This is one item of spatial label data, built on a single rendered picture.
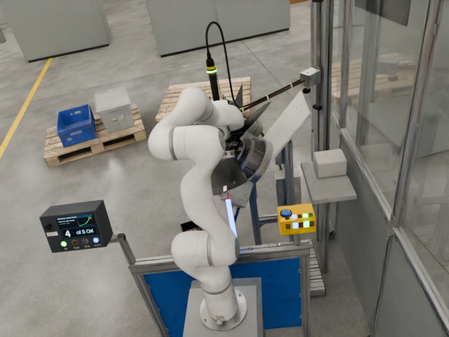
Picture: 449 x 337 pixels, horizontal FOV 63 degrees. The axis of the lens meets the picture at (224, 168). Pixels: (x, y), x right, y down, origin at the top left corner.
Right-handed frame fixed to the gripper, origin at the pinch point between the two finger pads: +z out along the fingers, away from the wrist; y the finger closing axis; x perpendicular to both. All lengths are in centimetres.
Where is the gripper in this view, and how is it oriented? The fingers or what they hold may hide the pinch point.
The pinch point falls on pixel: (216, 99)
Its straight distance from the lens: 175.7
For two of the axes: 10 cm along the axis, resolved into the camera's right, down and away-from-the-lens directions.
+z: -0.2, -6.0, 8.0
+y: 9.9, -1.3, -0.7
